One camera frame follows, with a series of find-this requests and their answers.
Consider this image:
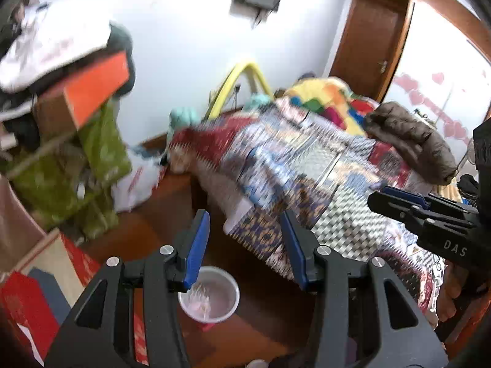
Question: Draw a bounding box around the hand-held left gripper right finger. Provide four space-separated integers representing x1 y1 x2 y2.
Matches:
280 210 449 368

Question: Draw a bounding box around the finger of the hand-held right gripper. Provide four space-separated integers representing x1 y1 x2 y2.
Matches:
367 192 476 238
381 186 476 219

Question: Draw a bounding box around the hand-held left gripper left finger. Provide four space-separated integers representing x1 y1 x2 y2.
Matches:
44 209 211 368

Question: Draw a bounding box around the person's right hand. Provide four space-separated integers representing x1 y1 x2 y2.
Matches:
435 265 466 323

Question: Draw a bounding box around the brown puffer jacket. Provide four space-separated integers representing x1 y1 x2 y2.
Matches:
362 102 459 185

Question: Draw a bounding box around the patchwork patterned blanket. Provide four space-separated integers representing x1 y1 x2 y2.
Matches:
169 98 446 315

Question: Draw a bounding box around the white plastic bag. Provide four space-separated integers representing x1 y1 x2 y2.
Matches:
111 148 164 213

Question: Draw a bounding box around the red floral box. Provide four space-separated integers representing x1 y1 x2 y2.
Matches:
59 232 150 366

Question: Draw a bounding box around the colourful block-print blanket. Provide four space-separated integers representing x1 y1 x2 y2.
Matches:
284 77 380 136

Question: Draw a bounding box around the teal cloth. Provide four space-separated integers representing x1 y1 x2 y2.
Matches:
169 107 200 131

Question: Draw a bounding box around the green patterned cloth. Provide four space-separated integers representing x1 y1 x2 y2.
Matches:
8 100 133 238

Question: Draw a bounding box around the glass door with pink stickers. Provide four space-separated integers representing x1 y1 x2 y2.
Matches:
384 4 491 162

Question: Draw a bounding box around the brown wooden door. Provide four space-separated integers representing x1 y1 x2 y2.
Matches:
329 0 415 102

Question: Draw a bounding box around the yellow curved tube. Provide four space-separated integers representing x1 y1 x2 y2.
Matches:
203 60 275 121

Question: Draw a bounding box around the plain red box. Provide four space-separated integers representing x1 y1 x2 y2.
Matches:
0 271 62 366

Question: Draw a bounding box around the orange box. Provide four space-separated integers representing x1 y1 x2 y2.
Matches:
63 52 131 131

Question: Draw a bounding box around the dark green garment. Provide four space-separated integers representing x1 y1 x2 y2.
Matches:
107 23 137 96

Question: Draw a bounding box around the white printed cloth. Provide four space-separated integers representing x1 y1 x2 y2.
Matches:
0 2 112 93

